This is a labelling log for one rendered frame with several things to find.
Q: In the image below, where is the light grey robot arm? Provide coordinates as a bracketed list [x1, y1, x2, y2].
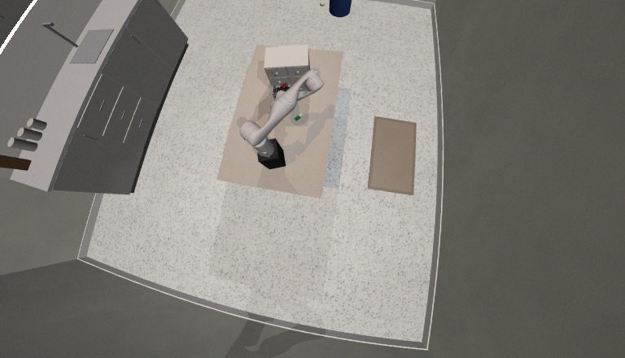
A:
[240, 69, 324, 158]

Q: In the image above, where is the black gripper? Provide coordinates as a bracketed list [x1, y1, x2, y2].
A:
[274, 85, 290, 93]

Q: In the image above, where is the grey chest of drawers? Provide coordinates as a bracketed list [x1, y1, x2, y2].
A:
[264, 45, 310, 87]

